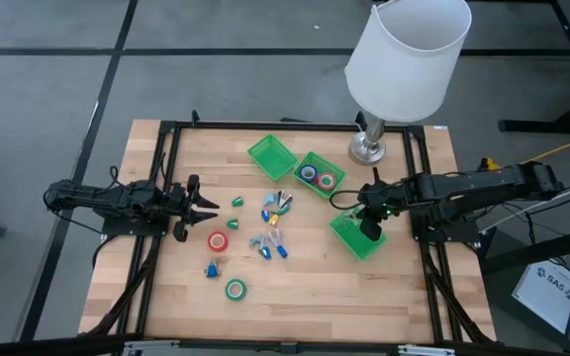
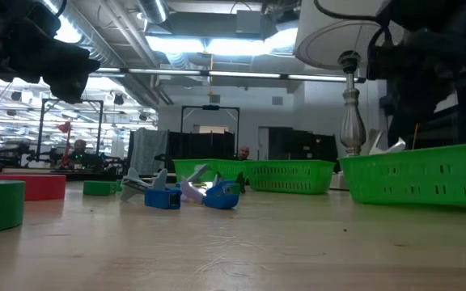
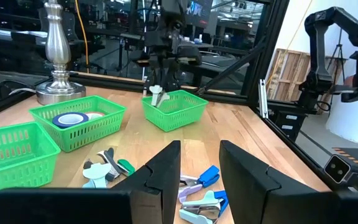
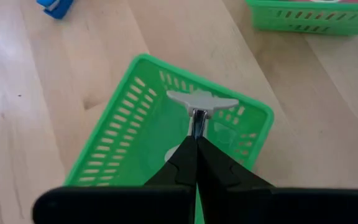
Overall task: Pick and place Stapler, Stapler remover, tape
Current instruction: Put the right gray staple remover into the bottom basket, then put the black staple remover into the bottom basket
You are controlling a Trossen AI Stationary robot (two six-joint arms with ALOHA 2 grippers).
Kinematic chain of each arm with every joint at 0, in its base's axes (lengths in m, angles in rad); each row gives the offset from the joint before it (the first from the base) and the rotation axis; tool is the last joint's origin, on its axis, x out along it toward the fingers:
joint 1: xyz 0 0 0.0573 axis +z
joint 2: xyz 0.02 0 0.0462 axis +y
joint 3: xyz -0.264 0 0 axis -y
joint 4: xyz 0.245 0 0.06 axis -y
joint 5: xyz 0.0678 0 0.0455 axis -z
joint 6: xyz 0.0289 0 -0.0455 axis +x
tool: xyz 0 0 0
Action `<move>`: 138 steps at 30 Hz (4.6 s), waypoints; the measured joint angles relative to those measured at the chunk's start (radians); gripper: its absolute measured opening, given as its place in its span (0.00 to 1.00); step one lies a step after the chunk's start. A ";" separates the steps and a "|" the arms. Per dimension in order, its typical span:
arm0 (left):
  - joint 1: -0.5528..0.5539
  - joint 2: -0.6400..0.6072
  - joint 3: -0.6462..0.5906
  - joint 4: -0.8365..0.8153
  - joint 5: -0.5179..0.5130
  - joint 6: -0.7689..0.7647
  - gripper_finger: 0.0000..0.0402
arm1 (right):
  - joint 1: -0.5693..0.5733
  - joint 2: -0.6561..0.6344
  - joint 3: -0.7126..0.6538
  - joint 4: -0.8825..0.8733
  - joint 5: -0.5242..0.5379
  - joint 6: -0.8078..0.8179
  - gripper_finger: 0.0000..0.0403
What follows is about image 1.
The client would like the yellow extension cable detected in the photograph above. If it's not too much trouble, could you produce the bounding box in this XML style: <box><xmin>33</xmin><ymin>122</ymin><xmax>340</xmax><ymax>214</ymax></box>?
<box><xmin>480</xmin><ymin>128</ymin><xmax>570</xmax><ymax>172</ymax></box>

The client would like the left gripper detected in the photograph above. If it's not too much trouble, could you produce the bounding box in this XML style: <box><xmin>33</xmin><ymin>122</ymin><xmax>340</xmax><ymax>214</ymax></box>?
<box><xmin>167</xmin><ymin>173</ymin><xmax>221</xmax><ymax>244</ymax></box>

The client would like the black camera mount rail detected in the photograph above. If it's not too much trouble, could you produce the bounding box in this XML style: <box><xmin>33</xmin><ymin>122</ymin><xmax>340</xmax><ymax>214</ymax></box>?
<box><xmin>0</xmin><ymin>333</ymin><xmax>570</xmax><ymax>356</ymax></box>

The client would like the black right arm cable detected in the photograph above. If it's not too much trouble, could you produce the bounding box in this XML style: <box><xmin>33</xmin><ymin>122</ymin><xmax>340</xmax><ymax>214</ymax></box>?
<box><xmin>329</xmin><ymin>189</ymin><xmax>365</xmax><ymax>212</ymax></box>

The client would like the black desk leg frame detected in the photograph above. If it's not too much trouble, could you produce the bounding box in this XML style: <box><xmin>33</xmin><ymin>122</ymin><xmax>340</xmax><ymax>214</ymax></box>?
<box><xmin>498</xmin><ymin>0</ymin><xmax>570</xmax><ymax>135</ymax></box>

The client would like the red tape roll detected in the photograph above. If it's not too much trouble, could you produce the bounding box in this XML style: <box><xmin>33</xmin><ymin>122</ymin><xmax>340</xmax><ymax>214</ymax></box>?
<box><xmin>207</xmin><ymin>230</ymin><xmax>230</xmax><ymax>253</ymax></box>
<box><xmin>316</xmin><ymin>171</ymin><xmax>337</xmax><ymax>192</ymax></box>

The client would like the black floor beam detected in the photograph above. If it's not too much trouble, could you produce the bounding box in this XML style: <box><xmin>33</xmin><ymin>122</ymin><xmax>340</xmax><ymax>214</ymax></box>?
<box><xmin>480</xmin><ymin>229</ymin><xmax>570</xmax><ymax>276</ymax></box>

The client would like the grey floor cable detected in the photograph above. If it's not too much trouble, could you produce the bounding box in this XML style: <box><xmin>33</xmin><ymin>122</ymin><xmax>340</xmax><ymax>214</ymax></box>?
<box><xmin>482</xmin><ymin>175</ymin><xmax>570</xmax><ymax>233</ymax></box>

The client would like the green tape roll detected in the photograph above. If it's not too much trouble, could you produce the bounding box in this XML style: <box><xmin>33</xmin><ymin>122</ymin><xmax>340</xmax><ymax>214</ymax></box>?
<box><xmin>224</xmin><ymin>278</ymin><xmax>248</xmax><ymax>302</ymax></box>

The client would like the green plastic basket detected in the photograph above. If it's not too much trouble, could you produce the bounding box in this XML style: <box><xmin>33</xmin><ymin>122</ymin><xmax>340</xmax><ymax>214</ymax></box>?
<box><xmin>329</xmin><ymin>207</ymin><xmax>389</xmax><ymax>262</ymax></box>
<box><xmin>246</xmin><ymin>133</ymin><xmax>300</xmax><ymax>182</ymax></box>
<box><xmin>292</xmin><ymin>150</ymin><xmax>348</xmax><ymax>200</ymax></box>

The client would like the white shade silver table lamp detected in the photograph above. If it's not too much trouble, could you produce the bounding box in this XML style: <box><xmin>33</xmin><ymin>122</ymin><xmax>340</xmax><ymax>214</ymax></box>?
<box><xmin>343</xmin><ymin>0</ymin><xmax>473</xmax><ymax>167</ymax></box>

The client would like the white printed cardboard box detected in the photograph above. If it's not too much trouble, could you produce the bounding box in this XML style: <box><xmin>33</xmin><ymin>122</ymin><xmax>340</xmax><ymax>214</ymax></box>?
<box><xmin>511</xmin><ymin>259</ymin><xmax>570</xmax><ymax>335</ymax></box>

